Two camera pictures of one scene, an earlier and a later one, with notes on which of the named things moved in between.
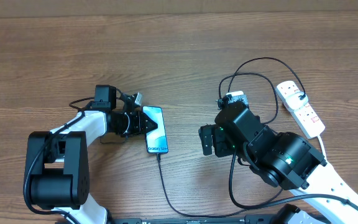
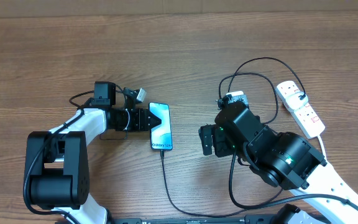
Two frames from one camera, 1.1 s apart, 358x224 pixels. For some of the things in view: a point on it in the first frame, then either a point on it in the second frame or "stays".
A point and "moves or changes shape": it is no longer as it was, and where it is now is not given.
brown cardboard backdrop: x=12 y=9 stays
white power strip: x=309 y=123 stays
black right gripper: x=224 y=141 stays
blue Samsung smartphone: x=156 y=142 moves or changes shape
